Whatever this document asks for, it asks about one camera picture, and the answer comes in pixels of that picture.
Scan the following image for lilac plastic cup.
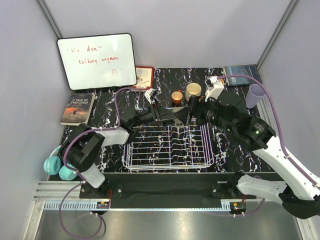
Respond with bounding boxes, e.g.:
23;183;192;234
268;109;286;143
245;84;266;109

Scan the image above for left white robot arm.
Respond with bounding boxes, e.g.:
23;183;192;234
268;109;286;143
58;104;189;198

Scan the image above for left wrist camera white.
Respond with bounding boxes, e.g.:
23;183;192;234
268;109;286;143
144;88;157;105

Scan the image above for white wire dish rack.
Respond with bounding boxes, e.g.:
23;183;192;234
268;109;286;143
122;124;215;172

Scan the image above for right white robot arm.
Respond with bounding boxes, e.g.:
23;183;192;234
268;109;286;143
187;96;320;220

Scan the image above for white whiteboard black frame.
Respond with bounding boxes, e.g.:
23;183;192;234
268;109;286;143
57;33;137;91

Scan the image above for Tale of Two Cities book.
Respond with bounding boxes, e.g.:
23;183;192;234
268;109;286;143
60;92;96;126

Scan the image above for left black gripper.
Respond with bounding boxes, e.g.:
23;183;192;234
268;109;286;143
131;98;179;128

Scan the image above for small orange red cup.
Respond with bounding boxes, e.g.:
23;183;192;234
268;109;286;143
171;91;183;105

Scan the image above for beige ceramic mug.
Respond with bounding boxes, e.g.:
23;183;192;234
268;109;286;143
185;82;202;102

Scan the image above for teal headphones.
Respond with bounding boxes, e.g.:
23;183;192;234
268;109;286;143
43;146;77;181

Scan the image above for dark blue book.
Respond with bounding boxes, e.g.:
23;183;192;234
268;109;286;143
223;64;263;87

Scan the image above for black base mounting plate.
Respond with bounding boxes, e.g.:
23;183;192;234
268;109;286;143
79;172;243;199

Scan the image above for black marble pattern mat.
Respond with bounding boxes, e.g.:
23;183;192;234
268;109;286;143
88;67;273;173

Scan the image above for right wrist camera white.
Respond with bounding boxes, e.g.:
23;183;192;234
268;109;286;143
204;76;224;102

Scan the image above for red bordered book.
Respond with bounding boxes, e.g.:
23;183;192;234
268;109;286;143
131;66;155;92

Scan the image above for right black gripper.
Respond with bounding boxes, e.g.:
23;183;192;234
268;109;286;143
173;94;235;133

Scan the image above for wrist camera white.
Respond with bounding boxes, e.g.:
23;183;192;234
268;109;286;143
204;76;224;102
144;88;157;105

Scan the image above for grey slotted cable duct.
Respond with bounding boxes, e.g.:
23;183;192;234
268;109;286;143
44;200;110;211

